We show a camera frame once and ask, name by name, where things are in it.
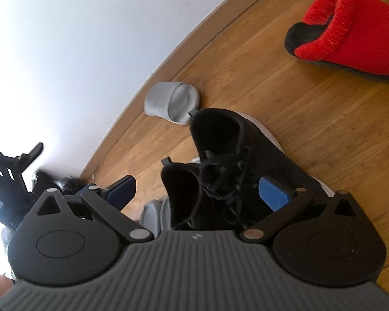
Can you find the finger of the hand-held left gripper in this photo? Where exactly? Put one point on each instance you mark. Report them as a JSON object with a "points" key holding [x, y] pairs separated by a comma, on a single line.
{"points": [[32, 155]]}

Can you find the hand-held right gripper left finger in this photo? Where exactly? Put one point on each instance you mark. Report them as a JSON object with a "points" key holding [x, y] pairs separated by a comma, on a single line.
{"points": [[123, 189]]}

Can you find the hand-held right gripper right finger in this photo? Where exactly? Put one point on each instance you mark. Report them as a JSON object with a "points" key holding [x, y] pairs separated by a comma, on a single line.
{"points": [[274, 194]]}

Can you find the dark grey slide worn print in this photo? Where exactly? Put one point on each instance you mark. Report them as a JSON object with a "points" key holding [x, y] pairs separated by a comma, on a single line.
{"points": [[150, 215]]}

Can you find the black sneaker white sole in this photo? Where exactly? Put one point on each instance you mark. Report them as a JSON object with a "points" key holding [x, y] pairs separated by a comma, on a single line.
{"points": [[178, 194], [220, 136]]}

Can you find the light grey slide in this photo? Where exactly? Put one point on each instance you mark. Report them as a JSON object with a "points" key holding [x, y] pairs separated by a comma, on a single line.
{"points": [[162, 103]]}

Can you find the red fleece slipper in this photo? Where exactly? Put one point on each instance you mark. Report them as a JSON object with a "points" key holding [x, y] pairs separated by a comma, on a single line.
{"points": [[359, 39]]}

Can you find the person's left forearm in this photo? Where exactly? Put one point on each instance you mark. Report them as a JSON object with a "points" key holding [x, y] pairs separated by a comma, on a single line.
{"points": [[7, 239]]}

